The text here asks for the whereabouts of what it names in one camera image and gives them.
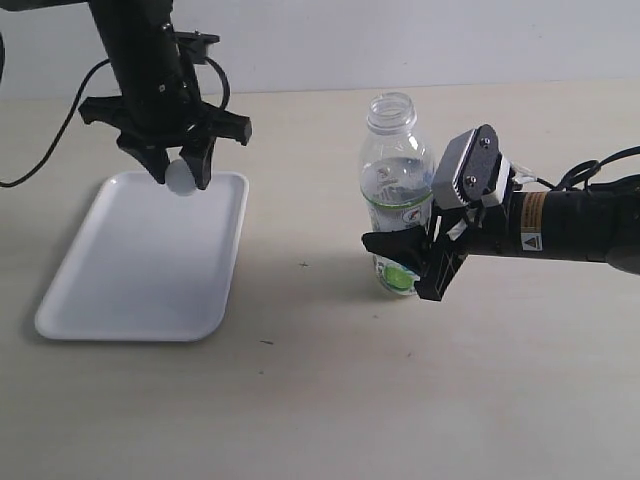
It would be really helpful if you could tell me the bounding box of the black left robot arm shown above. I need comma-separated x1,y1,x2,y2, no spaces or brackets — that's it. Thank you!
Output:
79,1,252,190

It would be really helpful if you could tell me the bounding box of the white rectangular plastic tray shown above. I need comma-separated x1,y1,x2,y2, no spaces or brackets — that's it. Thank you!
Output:
34,171,249,342

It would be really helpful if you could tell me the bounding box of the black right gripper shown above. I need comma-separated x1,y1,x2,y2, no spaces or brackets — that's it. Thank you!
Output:
361,205,516,302

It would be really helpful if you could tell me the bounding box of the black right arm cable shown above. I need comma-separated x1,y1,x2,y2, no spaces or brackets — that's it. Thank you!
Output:
529,145,640,194

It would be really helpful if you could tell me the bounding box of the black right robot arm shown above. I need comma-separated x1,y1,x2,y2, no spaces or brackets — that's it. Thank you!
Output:
362,175,639,301

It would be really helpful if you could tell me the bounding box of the white bottle cap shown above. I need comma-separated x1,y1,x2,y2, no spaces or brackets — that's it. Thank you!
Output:
165,159,197,196

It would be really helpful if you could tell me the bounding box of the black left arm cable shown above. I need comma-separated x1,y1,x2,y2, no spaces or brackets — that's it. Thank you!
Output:
0,29,114,189

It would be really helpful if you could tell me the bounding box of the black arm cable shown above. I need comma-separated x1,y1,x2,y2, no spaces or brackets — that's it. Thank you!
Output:
0,29,114,189
529,145,640,194

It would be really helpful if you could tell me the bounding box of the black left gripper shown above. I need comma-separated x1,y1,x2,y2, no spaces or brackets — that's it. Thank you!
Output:
79,79,250,190

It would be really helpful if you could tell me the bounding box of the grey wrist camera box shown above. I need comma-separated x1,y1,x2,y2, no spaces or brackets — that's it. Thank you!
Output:
431,124,512,211

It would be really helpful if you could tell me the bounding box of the clear plastic water bottle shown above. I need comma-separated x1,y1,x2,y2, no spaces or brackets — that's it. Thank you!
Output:
358,92,435,297

